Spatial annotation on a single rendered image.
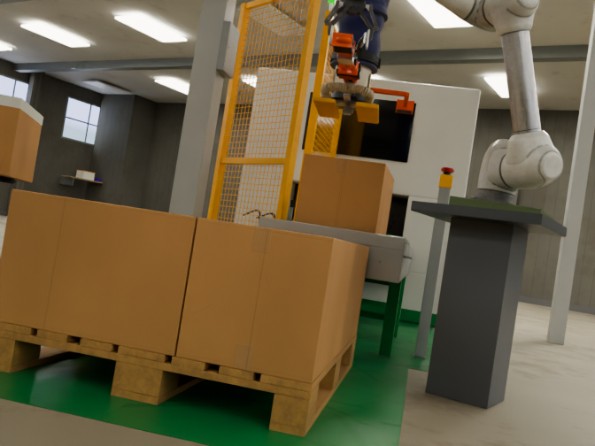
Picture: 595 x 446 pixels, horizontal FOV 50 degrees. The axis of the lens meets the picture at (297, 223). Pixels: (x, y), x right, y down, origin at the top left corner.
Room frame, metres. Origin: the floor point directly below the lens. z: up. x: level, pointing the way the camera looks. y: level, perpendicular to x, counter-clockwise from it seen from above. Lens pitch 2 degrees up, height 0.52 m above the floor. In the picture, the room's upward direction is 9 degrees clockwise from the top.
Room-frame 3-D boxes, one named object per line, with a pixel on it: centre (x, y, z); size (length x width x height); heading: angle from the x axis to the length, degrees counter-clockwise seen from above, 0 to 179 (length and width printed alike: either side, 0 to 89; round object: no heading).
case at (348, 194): (3.37, -0.24, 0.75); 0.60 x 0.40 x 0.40; 167
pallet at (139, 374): (2.43, 0.26, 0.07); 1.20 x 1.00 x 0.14; 169
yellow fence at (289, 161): (4.16, 0.35, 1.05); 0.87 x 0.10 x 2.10; 41
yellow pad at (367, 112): (2.94, -0.24, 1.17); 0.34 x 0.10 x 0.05; 172
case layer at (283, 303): (2.43, 0.26, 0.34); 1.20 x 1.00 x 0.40; 169
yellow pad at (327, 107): (2.96, -0.05, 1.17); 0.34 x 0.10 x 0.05; 172
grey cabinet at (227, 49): (3.94, 0.59, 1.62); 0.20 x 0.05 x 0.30; 169
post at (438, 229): (3.49, -0.77, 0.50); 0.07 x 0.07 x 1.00; 79
